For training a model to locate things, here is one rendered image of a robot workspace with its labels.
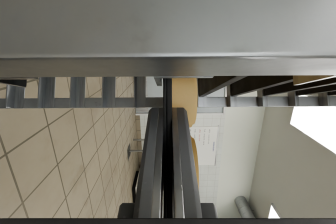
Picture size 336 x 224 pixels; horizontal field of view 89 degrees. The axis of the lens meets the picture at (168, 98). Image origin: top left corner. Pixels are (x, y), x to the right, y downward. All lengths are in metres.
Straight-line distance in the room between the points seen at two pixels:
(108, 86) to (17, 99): 0.27
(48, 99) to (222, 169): 4.73
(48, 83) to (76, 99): 0.10
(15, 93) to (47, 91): 0.09
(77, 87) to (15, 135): 0.65
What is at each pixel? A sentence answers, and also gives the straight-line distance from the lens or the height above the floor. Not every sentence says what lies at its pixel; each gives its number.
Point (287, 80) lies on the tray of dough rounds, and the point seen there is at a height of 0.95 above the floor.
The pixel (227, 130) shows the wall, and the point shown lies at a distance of 4.43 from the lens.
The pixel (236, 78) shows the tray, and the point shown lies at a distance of 0.25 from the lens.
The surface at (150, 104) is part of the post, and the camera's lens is 0.51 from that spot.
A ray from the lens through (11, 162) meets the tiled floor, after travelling 1.18.
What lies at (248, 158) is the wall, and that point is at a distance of 5.06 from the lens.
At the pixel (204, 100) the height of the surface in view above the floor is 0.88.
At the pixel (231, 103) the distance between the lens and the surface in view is 0.51.
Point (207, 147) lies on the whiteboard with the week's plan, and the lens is 4.54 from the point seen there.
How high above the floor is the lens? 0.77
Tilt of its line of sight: level
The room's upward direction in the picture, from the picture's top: 90 degrees clockwise
